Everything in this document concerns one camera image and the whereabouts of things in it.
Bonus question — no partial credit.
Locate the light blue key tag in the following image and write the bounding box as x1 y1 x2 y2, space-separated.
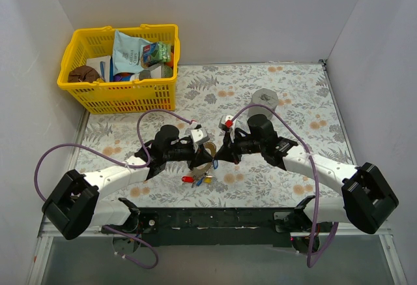
195 177 205 187

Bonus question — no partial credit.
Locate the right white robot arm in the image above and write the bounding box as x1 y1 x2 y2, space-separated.
215 114 399 234

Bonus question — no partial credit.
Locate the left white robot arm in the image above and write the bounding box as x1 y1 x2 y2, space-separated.
42 125 212 240

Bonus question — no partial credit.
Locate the grey paper roll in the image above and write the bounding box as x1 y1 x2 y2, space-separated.
248 88 278 119

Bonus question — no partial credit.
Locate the yellow plastic basket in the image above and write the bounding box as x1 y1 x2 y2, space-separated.
57 23 180 114

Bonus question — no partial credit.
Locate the floral table mat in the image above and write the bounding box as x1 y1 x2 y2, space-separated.
75 64 354 207

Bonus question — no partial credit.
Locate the green blue carton box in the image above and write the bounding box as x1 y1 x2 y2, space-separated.
141 42 171 66

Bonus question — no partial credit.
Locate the light blue chips bag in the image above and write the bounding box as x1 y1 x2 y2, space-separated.
112 30 151 74

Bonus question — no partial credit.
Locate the white paper box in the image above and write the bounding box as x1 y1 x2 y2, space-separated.
86 55 113 82

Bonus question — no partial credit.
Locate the brown round object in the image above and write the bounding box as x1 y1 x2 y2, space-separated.
68 65 100 83

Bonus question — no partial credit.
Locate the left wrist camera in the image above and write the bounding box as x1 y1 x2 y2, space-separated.
186 121 209 153

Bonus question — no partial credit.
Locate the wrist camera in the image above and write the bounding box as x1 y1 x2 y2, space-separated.
218 115 235 142
186 121 209 153

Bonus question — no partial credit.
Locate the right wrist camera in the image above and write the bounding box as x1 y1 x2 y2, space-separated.
218 115 235 142

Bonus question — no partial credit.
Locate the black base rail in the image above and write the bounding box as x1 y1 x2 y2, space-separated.
94 205 333 248

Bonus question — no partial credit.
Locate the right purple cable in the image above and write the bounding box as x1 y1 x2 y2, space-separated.
231 104 339 268

